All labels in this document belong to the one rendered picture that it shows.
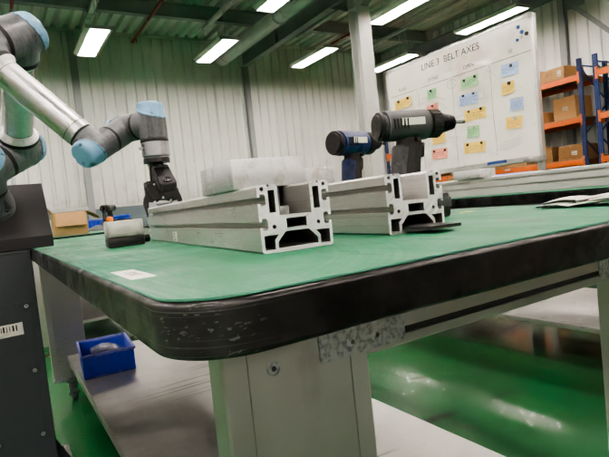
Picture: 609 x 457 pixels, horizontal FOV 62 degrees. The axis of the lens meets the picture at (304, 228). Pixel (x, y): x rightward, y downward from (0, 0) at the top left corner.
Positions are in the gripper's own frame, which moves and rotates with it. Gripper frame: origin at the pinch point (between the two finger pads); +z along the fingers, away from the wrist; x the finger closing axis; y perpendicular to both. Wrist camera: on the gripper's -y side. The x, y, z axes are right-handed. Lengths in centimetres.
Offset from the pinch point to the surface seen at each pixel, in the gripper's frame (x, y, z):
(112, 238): 15.9, -20.1, -0.3
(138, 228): 10.2, -20.2, -1.7
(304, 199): -2, -82, -4
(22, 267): 38, 48, 8
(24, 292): 39, 48, 16
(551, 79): -903, 563, -197
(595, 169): -161, -16, -5
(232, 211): 5, -74, -4
